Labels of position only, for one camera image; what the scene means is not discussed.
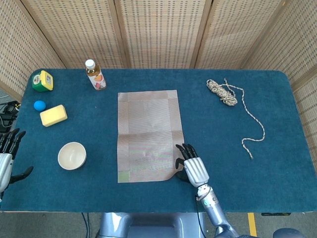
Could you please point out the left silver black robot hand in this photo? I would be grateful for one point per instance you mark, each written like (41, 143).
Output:
(5, 166)

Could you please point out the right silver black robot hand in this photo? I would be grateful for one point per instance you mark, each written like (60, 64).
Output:
(196, 171)

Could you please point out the brown woven placemat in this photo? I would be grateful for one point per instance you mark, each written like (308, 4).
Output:
(148, 124)

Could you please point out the beige bowl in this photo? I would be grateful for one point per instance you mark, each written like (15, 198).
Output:
(71, 156)

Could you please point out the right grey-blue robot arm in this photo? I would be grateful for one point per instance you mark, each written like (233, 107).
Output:
(213, 210)

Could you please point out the blue felt table cover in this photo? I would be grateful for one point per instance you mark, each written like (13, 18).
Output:
(223, 173)

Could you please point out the black floor equipment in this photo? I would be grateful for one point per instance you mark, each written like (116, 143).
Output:
(7, 109)

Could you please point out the grey-blue robot torso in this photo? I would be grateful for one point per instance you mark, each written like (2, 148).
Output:
(153, 223)

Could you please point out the yellow sponge block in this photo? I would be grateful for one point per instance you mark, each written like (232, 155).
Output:
(53, 115)

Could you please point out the blue ball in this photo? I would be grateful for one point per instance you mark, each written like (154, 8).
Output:
(39, 105)

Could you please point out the green box with yellow lid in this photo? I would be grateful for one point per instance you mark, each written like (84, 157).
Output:
(44, 81)

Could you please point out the orange juice bottle white cap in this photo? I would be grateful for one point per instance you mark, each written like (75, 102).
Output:
(97, 80)

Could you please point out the woven bamboo folding screen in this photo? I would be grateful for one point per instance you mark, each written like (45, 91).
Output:
(161, 32)

